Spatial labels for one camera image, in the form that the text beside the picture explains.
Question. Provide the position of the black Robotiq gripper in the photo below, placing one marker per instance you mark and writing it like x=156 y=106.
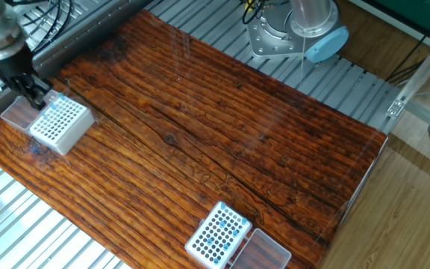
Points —
x=13 y=65

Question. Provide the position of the blue pipette tip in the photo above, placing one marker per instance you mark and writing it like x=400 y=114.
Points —
x=235 y=233
x=216 y=260
x=45 y=114
x=209 y=241
x=222 y=224
x=222 y=205
x=225 y=246
x=62 y=96
x=53 y=106
x=243 y=220

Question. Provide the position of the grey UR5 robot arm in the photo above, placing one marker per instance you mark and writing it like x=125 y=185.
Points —
x=323 y=33

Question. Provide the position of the white pipette tip rack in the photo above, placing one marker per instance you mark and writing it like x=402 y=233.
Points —
x=69 y=134
x=204 y=258

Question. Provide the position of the clear plastic rack lid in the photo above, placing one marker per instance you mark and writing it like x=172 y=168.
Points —
x=15 y=114
x=263 y=250

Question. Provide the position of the yellow plastic clip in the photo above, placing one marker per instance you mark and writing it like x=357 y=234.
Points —
x=250 y=4

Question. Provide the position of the aluminium frame post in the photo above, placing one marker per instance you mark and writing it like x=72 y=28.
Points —
x=424 y=71

